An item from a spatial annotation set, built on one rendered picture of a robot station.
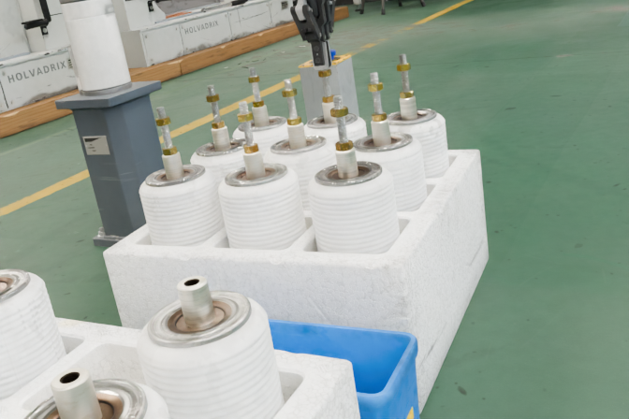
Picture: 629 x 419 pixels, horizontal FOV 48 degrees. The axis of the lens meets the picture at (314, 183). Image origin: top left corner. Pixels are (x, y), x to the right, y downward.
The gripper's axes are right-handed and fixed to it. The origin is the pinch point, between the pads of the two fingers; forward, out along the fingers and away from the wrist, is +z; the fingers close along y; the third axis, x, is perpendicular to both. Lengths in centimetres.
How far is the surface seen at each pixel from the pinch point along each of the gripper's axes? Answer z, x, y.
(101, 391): 9, -6, -65
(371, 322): 23.6, -12.8, -32.5
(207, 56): 31, 152, 243
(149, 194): 10.5, 14.8, -26.9
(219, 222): 16.3, 8.9, -22.2
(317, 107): 10.8, 7.1, 14.4
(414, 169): 12.7, -15.0, -15.0
